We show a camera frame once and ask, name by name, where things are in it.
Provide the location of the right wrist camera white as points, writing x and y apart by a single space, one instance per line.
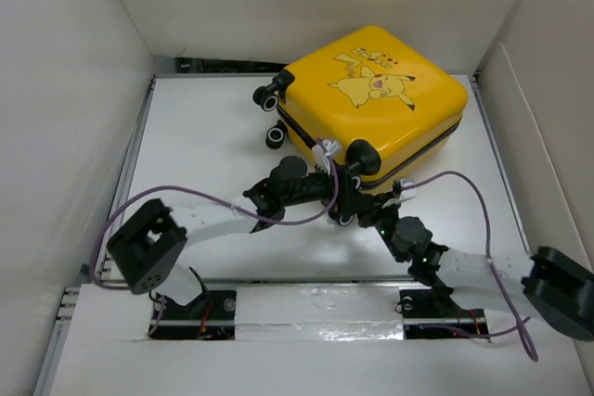
404 190

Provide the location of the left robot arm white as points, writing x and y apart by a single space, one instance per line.
148 245

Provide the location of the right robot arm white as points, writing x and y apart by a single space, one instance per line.
547 285

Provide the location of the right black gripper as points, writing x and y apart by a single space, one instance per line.
368 216

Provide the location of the aluminium front rail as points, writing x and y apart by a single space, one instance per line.
243 304

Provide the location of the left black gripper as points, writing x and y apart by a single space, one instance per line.
349 198

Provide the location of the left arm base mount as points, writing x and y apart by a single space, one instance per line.
210 317

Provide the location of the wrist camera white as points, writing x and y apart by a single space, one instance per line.
323 151
404 190

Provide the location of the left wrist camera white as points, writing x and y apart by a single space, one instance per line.
323 151

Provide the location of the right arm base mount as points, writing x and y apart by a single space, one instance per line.
428 316

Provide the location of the yellow Pikachu suitcase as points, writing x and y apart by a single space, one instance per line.
386 105

